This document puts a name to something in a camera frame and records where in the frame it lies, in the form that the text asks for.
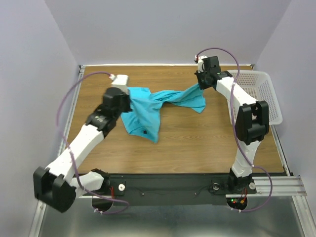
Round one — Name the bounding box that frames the white plastic laundry basket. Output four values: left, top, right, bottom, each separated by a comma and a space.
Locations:
237, 70, 283, 125

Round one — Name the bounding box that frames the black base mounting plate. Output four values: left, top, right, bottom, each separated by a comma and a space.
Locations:
98, 173, 256, 206

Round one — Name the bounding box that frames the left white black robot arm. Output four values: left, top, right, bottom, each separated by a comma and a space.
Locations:
33, 85, 131, 213

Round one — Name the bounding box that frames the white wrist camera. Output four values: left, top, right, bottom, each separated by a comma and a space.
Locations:
195, 55, 207, 73
109, 74, 129, 94

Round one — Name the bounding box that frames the turquoise t shirt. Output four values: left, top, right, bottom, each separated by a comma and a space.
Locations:
121, 84, 206, 143

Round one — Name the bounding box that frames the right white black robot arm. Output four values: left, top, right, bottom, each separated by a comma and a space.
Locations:
195, 56, 269, 193

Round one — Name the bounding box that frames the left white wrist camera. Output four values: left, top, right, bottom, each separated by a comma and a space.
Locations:
109, 74, 129, 94

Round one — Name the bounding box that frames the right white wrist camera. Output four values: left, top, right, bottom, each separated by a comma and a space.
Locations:
195, 55, 207, 73

